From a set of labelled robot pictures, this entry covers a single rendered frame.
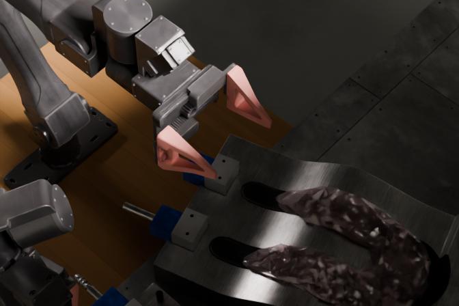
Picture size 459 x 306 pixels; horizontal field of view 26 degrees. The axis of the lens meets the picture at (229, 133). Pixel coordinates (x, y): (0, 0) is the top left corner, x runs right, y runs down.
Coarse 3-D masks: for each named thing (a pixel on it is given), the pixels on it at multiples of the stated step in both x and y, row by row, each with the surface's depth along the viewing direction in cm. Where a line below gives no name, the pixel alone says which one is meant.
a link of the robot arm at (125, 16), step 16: (112, 0) 116; (128, 0) 116; (144, 0) 116; (96, 16) 117; (112, 16) 114; (128, 16) 114; (144, 16) 114; (96, 32) 119; (112, 32) 114; (128, 32) 113; (64, 48) 124; (96, 48) 121; (112, 48) 117; (128, 48) 115; (80, 64) 124; (96, 64) 123
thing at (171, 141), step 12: (180, 120) 120; (192, 120) 120; (168, 132) 113; (180, 132) 119; (192, 132) 120; (156, 144) 115; (168, 144) 113; (180, 144) 113; (156, 156) 117; (168, 156) 117; (192, 156) 113; (168, 168) 117; (180, 168) 116; (192, 168) 115; (204, 168) 114
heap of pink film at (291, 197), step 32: (288, 192) 151; (320, 192) 147; (320, 224) 145; (352, 224) 143; (384, 224) 145; (256, 256) 145; (288, 256) 141; (320, 256) 141; (384, 256) 142; (416, 256) 142; (320, 288) 138; (352, 288) 138; (384, 288) 139; (416, 288) 139
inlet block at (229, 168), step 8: (208, 160) 155; (216, 160) 153; (224, 160) 153; (232, 160) 153; (216, 168) 152; (224, 168) 152; (232, 168) 152; (184, 176) 154; (192, 176) 153; (200, 176) 153; (224, 176) 151; (232, 176) 152; (208, 184) 152; (216, 184) 151; (224, 184) 150; (216, 192) 153; (224, 192) 152
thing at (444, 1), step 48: (384, 48) 177; (432, 48) 177; (336, 96) 170; (384, 96) 170; (432, 96) 170; (288, 144) 165; (336, 144) 165; (384, 144) 165; (432, 144) 165; (432, 192) 159; (144, 288) 150
